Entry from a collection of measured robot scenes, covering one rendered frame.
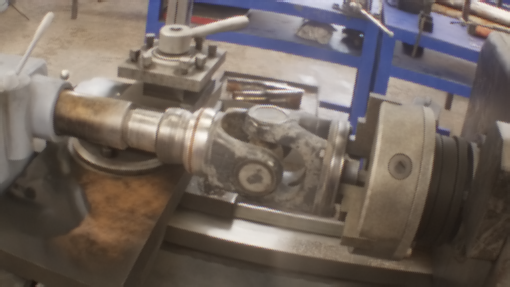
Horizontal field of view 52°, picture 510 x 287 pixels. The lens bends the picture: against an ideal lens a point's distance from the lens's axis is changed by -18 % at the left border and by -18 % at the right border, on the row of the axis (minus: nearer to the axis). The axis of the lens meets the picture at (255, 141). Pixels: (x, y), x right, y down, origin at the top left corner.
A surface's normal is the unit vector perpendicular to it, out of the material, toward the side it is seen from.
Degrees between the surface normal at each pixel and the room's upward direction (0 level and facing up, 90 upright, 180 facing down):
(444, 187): 58
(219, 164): 90
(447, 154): 21
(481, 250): 90
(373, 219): 89
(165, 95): 90
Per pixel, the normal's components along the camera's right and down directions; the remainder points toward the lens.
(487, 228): -0.20, 0.46
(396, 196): -0.14, 0.11
